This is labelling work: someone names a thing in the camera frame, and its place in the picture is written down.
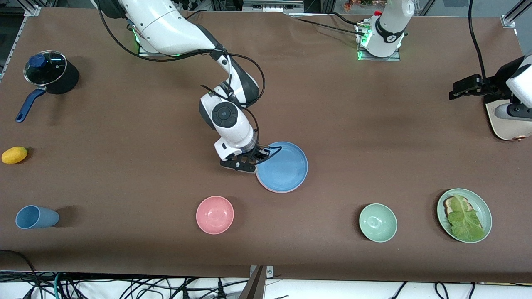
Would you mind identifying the blue plate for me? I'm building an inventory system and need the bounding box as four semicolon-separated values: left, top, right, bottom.
256;142;309;193

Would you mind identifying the pink plate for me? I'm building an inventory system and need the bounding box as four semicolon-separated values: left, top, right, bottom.
256;172;302;194

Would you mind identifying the beige toaster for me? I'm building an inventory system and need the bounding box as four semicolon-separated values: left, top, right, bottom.
485;102;532;142

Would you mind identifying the small pink bowl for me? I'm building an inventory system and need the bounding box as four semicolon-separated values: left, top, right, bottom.
196;196;234;235

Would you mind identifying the brown table cover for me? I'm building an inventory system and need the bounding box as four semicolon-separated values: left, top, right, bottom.
0;6;532;283

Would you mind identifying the toasted bread slice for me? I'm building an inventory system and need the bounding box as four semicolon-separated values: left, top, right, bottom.
443;196;474;218

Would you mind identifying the green plate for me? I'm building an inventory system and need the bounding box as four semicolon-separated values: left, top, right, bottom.
436;188;493;243

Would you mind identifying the small green bowl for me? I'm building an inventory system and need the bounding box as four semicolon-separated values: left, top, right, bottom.
359;203;398;243

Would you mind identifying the green lettuce leaf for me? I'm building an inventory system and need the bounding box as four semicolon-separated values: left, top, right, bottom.
446;194;485;243

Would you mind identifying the colourful box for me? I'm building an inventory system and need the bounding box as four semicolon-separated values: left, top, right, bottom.
343;0;389;11

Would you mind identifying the blue cup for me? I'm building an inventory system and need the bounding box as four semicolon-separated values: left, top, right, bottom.
15;205;60;230

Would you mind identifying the yellow lemon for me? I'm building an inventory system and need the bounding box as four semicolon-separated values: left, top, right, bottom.
1;146;29;165

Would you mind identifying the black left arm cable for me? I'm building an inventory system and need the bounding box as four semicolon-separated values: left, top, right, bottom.
468;0;496;91

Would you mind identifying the aluminium frame post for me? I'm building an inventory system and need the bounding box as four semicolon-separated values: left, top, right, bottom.
501;0;532;29
0;5;43;81

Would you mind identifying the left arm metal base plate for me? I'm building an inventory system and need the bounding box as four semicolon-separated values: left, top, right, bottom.
355;21;401;62

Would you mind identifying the metal mount bracket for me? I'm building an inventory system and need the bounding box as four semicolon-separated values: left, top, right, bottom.
249;265;275;279

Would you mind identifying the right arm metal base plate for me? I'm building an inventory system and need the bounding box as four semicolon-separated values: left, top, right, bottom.
133;25;183;57

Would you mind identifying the dark mount bar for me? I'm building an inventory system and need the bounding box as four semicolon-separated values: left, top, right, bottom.
239;266;266;299

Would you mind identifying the black base cable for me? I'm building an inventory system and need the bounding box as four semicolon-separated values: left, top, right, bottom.
290;17;366;38
330;12;366;26

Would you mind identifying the metal rail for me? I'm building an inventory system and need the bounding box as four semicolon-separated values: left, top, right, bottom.
242;0;305;15

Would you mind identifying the black pot with blue handle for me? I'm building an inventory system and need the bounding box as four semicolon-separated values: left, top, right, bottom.
15;51;80;123

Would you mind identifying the thick black floor cable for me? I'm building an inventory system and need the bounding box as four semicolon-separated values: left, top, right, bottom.
0;249;41;299

